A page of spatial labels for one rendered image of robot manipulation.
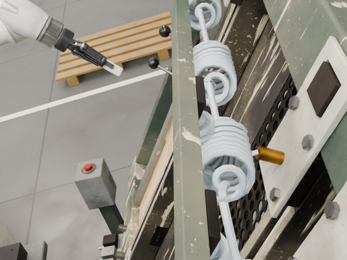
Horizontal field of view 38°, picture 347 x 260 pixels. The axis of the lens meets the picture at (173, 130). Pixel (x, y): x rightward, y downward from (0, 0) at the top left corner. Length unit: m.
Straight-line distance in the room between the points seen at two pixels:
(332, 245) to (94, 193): 1.79
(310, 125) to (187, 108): 0.15
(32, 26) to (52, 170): 2.36
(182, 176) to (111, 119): 3.79
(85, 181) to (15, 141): 2.37
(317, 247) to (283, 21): 0.37
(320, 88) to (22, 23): 1.26
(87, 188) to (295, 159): 1.67
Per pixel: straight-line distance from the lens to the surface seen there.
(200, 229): 0.37
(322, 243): 0.49
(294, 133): 0.60
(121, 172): 3.62
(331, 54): 0.57
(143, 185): 1.91
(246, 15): 1.13
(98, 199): 2.23
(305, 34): 0.67
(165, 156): 1.73
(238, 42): 1.16
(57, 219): 3.51
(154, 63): 1.67
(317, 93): 0.56
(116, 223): 2.37
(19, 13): 1.68
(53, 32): 1.69
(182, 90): 0.51
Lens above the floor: 2.22
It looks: 36 degrees down
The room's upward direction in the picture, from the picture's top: 19 degrees counter-clockwise
